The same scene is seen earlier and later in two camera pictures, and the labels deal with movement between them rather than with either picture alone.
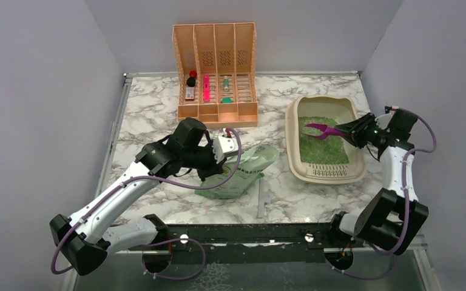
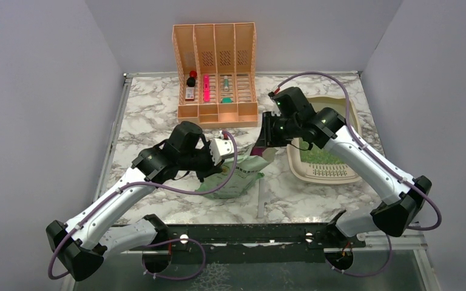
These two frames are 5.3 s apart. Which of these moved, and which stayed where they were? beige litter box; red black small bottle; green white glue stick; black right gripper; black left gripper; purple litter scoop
Moved: purple litter scoop; black right gripper
Stayed: black left gripper; red black small bottle; beige litter box; green white glue stick
